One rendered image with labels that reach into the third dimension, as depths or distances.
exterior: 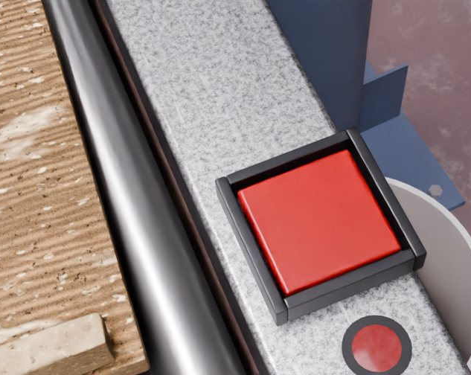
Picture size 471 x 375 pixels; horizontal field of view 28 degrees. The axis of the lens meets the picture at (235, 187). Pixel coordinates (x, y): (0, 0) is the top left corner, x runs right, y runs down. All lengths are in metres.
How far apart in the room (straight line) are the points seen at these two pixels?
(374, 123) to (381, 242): 1.12
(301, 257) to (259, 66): 0.12
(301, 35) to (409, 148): 0.47
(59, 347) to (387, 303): 0.15
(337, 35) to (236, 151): 0.67
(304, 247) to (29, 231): 0.13
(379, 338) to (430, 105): 1.19
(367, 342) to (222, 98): 0.15
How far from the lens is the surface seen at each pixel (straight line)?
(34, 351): 0.40
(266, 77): 0.50
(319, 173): 0.46
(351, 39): 1.17
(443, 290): 1.19
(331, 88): 1.23
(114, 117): 0.50
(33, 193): 0.46
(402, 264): 0.43
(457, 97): 1.63
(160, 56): 0.52
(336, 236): 0.44
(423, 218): 1.12
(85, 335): 0.40
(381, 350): 0.43
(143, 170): 0.48
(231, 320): 0.48
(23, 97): 0.49
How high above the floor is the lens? 1.32
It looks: 61 degrees down
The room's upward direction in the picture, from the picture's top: 7 degrees counter-clockwise
